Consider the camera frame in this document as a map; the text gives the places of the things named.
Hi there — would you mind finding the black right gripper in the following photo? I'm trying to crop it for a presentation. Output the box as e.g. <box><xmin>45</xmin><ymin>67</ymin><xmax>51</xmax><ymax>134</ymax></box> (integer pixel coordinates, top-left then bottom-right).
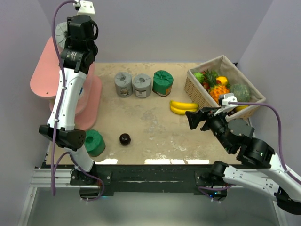
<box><xmin>184</xmin><ymin>105</ymin><xmax>233</xmax><ymax>152</ymax></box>

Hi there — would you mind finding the grey roll front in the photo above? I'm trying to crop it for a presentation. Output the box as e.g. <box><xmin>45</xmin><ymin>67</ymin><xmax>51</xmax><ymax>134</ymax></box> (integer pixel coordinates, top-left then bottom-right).
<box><xmin>55</xmin><ymin>22</ymin><xmax>68</xmax><ymax>50</ymax></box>

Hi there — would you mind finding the grey roll with barcode label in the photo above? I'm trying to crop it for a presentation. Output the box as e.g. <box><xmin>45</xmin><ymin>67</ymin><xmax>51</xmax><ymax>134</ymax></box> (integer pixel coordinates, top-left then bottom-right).
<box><xmin>132</xmin><ymin>73</ymin><xmax>152</xmax><ymax>98</ymax></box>

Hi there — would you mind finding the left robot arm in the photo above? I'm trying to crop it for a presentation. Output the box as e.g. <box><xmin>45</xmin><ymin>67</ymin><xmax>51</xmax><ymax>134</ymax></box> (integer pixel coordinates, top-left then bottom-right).
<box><xmin>39</xmin><ymin>15</ymin><xmax>98</xmax><ymax>185</ymax></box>

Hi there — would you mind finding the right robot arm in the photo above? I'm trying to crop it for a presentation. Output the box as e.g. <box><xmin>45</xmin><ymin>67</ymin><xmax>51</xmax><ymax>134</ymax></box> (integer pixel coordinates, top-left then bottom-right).
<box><xmin>185</xmin><ymin>107</ymin><xmax>301</xmax><ymax>215</ymax></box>

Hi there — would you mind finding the pink three-tier shelf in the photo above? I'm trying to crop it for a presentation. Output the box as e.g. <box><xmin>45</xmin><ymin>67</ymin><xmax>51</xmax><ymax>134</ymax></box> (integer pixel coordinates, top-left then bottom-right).
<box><xmin>30</xmin><ymin>37</ymin><xmax>102</xmax><ymax>130</ymax></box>

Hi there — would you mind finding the yellow banana bunch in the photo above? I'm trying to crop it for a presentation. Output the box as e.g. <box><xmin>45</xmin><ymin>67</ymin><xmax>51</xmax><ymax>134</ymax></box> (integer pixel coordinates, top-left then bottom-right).
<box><xmin>170</xmin><ymin>100</ymin><xmax>199</xmax><ymax>115</ymax></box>

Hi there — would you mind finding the artificial pineapple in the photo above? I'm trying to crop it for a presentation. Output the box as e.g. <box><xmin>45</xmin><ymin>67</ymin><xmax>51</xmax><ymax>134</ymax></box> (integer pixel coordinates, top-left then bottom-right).
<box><xmin>203</xmin><ymin>70</ymin><xmax>230</xmax><ymax>103</ymax></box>

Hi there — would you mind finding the green artificial fruit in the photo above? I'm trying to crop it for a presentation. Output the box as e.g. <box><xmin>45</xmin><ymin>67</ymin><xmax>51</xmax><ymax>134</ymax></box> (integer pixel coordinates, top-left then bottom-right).
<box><xmin>193</xmin><ymin>72</ymin><xmax>205</xmax><ymax>84</ymax></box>

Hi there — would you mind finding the yellow lemon in basket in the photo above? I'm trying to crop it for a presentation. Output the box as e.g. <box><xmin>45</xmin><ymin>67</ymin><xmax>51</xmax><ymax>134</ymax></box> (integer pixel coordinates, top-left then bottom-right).
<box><xmin>235</xmin><ymin>105</ymin><xmax>248</xmax><ymax>112</ymax></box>

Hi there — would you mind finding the yellow artificial fruit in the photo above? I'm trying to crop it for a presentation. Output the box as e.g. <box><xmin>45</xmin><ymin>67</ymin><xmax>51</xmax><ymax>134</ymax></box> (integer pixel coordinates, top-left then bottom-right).
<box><xmin>216</xmin><ymin>76</ymin><xmax>228</xmax><ymax>86</ymax></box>

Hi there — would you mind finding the green wrapped paper roll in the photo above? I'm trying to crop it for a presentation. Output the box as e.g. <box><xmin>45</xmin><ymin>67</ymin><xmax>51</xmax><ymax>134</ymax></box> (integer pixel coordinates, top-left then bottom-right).
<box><xmin>152</xmin><ymin>70</ymin><xmax>174</xmax><ymax>97</ymax></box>

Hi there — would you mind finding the green artificial melon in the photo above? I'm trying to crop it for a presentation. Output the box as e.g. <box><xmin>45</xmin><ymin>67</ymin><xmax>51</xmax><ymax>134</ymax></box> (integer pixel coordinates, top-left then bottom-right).
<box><xmin>230</xmin><ymin>84</ymin><xmax>251</xmax><ymax>102</ymax></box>

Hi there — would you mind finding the wicker basket with cloth liner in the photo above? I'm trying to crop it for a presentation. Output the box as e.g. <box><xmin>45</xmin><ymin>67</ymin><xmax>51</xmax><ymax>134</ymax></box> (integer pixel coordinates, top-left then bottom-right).
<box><xmin>184</xmin><ymin>55</ymin><xmax>266</xmax><ymax>108</ymax></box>

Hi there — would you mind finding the grey roll with cartoon label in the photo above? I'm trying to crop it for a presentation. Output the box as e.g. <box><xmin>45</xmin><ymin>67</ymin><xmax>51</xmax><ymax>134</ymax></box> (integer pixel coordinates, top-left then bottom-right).
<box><xmin>114</xmin><ymin>72</ymin><xmax>133</xmax><ymax>97</ymax></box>

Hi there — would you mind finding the green wrapped roll front left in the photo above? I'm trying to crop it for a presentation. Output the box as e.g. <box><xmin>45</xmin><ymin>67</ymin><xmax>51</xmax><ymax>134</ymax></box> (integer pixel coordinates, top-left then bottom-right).
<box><xmin>84</xmin><ymin>129</ymin><xmax>106</xmax><ymax>157</ymax></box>

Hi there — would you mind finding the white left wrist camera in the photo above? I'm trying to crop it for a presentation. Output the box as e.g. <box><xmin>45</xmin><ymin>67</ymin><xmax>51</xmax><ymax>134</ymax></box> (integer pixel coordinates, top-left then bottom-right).
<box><xmin>73</xmin><ymin>0</ymin><xmax>95</xmax><ymax>16</ymax></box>

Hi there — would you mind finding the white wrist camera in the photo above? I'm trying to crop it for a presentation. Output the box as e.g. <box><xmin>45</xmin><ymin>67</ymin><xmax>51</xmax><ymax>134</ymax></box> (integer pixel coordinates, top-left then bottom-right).
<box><xmin>214</xmin><ymin>93</ymin><xmax>238</xmax><ymax>116</ymax></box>
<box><xmin>73</xmin><ymin>0</ymin><xmax>95</xmax><ymax>16</ymax></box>

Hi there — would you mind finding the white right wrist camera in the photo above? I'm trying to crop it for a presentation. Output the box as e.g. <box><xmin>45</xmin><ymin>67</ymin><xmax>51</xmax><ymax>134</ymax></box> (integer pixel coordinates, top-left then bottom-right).
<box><xmin>214</xmin><ymin>93</ymin><xmax>238</xmax><ymax>116</ymax></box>

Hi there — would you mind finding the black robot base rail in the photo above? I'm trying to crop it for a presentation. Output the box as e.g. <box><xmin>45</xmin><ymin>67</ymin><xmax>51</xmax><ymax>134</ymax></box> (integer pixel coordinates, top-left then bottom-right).
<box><xmin>55</xmin><ymin>164</ymin><xmax>226</xmax><ymax>198</ymax></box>

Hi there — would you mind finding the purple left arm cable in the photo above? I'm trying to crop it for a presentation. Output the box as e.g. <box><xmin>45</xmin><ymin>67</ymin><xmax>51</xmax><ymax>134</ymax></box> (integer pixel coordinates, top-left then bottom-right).
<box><xmin>50</xmin><ymin>0</ymin><xmax>79</xmax><ymax>196</ymax></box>

